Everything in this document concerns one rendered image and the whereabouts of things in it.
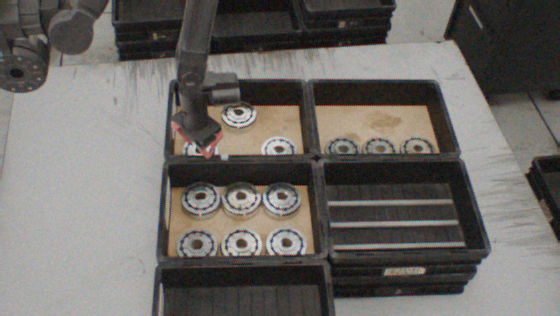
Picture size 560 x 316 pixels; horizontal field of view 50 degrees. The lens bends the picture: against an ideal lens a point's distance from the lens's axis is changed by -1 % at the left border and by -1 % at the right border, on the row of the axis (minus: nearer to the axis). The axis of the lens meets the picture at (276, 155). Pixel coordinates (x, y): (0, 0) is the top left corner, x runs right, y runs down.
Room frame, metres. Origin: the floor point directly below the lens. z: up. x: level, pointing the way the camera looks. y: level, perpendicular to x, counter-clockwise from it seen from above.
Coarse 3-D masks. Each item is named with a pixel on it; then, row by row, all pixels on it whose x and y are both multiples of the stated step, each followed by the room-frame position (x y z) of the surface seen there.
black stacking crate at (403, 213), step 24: (336, 168) 1.00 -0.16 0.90; (360, 168) 1.00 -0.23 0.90; (384, 168) 1.01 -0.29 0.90; (408, 168) 1.02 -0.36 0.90; (432, 168) 1.03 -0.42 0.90; (456, 168) 1.03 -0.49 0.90; (336, 192) 0.97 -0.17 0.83; (360, 192) 0.98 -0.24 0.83; (384, 192) 0.99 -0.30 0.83; (408, 192) 0.99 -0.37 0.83; (432, 192) 1.00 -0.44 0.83; (456, 192) 0.98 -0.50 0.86; (336, 216) 0.89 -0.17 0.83; (360, 216) 0.90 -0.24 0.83; (384, 216) 0.91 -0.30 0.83; (408, 216) 0.91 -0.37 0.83; (432, 216) 0.92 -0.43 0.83; (456, 216) 0.93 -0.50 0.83; (336, 240) 0.82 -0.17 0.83; (360, 240) 0.83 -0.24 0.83; (384, 240) 0.83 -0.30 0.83; (408, 240) 0.84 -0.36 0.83; (432, 240) 0.84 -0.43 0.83; (456, 240) 0.85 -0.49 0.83; (480, 240) 0.80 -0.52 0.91; (336, 264) 0.72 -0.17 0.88; (360, 264) 0.73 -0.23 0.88; (384, 264) 0.73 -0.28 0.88; (408, 264) 0.74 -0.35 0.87; (432, 264) 0.75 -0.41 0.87; (456, 264) 0.75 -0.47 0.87
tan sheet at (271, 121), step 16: (176, 112) 1.21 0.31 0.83; (208, 112) 1.22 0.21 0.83; (256, 112) 1.24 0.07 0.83; (272, 112) 1.25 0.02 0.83; (288, 112) 1.25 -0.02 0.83; (224, 128) 1.16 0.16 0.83; (256, 128) 1.18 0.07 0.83; (272, 128) 1.18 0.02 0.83; (288, 128) 1.19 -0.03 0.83; (176, 144) 1.09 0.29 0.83; (224, 144) 1.10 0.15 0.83; (240, 144) 1.11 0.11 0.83; (256, 144) 1.11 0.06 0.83
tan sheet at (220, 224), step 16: (176, 192) 0.92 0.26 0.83; (304, 192) 0.96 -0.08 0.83; (176, 208) 0.87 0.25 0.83; (304, 208) 0.91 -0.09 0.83; (176, 224) 0.82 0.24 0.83; (192, 224) 0.83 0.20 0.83; (208, 224) 0.83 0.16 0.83; (224, 224) 0.84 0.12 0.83; (240, 224) 0.84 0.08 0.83; (256, 224) 0.84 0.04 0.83; (272, 224) 0.85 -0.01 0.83; (288, 224) 0.85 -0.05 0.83; (304, 224) 0.86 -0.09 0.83; (176, 240) 0.78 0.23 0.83; (176, 256) 0.73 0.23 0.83
